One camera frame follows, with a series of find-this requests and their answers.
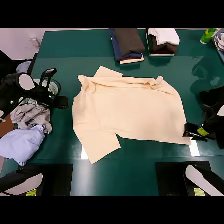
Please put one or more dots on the green bottle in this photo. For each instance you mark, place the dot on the green bottle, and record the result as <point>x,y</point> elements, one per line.
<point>208,35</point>

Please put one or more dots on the white garment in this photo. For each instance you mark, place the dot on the white garment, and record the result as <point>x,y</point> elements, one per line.
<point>165,35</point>

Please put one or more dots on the light blue garment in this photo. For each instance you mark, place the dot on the light blue garment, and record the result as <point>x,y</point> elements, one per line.
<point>18,143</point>

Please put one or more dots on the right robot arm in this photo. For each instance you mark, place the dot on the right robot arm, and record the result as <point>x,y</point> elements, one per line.
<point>213,116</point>

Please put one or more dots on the cream shirt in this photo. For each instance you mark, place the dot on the cream shirt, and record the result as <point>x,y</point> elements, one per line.
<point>133,106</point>

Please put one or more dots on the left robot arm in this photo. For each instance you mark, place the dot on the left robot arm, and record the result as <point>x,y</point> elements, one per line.
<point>20,87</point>

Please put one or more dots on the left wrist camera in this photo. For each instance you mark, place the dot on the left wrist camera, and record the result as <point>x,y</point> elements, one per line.
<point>48,72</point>

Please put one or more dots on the navy garment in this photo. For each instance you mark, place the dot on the navy garment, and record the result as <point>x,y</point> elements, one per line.
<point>120,51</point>

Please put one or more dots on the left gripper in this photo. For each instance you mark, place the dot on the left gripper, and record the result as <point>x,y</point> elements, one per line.
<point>61,102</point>

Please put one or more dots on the folded cream garment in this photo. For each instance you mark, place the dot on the folded cream garment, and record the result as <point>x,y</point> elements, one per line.
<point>132,60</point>

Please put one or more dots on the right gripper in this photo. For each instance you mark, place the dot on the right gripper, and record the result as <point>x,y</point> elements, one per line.
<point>191,129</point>

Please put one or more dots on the grey garment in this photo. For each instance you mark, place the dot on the grey garment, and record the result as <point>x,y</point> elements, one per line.
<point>30,115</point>

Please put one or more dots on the dark brown garment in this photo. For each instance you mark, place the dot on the dark brown garment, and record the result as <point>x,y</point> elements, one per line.
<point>163,48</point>

